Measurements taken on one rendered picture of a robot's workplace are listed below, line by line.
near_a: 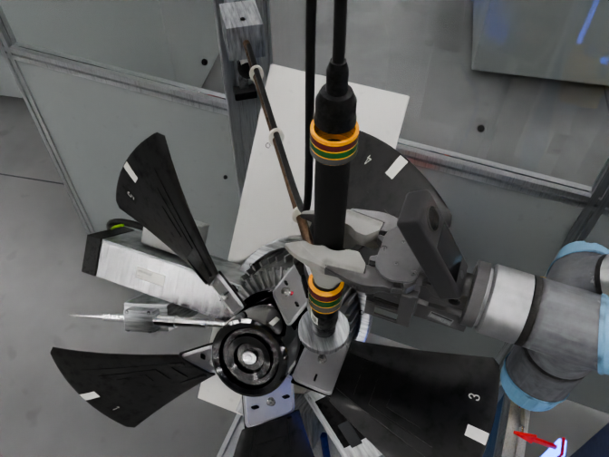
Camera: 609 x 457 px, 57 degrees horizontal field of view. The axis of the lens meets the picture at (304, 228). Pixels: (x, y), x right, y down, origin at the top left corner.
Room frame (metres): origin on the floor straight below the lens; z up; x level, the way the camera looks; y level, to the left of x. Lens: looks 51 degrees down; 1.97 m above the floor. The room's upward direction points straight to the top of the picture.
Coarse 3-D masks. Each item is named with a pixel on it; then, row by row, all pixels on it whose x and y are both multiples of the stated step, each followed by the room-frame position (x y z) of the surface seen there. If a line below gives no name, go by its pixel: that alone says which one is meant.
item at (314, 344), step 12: (300, 324) 0.39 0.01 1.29; (312, 324) 0.39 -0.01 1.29; (336, 324) 0.39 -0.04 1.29; (348, 324) 0.39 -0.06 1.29; (300, 336) 0.37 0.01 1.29; (312, 336) 0.37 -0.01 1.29; (336, 336) 0.37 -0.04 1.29; (348, 336) 0.37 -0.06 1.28; (312, 348) 0.35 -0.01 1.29; (324, 348) 0.35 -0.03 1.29; (336, 348) 0.35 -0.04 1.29
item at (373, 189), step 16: (368, 144) 0.61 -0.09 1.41; (384, 144) 0.60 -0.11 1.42; (352, 160) 0.61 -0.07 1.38; (384, 160) 0.58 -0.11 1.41; (352, 176) 0.58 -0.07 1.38; (368, 176) 0.57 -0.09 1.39; (384, 176) 0.55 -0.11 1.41; (400, 176) 0.54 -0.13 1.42; (416, 176) 0.53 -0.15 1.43; (352, 192) 0.56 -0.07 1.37; (368, 192) 0.54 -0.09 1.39; (384, 192) 0.53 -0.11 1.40; (400, 192) 0.52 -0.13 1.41; (432, 192) 0.50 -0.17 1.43; (352, 208) 0.53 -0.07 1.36; (368, 208) 0.52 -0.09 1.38; (384, 208) 0.51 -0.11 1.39; (400, 208) 0.50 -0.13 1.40; (448, 224) 0.46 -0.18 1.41; (368, 256) 0.45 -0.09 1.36
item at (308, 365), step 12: (348, 348) 0.40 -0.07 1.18; (300, 360) 0.38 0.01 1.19; (312, 360) 0.38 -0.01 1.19; (336, 360) 0.38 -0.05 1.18; (300, 372) 0.36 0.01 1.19; (312, 372) 0.36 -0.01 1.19; (324, 372) 0.36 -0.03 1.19; (336, 372) 0.37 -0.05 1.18; (312, 384) 0.34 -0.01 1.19; (324, 384) 0.34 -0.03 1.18
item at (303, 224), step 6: (246, 42) 0.93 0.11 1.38; (246, 54) 0.90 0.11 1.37; (258, 90) 0.79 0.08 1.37; (258, 96) 0.78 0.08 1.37; (264, 108) 0.74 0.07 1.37; (270, 126) 0.70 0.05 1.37; (276, 150) 0.64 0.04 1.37; (282, 168) 0.60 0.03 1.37; (288, 186) 0.57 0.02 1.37; (288, 192) 0.56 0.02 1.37; (294, 204) 0.53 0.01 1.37; (300, 222) 0.50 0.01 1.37; (306, 222) 0.50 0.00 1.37; (300, 228) 0.49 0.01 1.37; (306, 228) 0.48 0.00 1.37; (306, 234) 0.48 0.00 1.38; (306, 240) 0.46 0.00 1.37; (312, 240) 0.47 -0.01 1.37
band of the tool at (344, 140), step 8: (312, 128) 0.38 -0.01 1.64; (320, 136) 0.40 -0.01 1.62; (328, 136) 0.40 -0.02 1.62; (336, 136) 0.40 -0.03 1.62; (344, 136) 0.40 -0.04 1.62; (352, 136) 0.37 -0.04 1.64; (328, 144) 0.36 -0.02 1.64; (336, 144) 0.36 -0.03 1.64; (344, 144) 0.36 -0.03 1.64; (328, 152) 0.36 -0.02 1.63; (336, 152) 0.36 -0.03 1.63
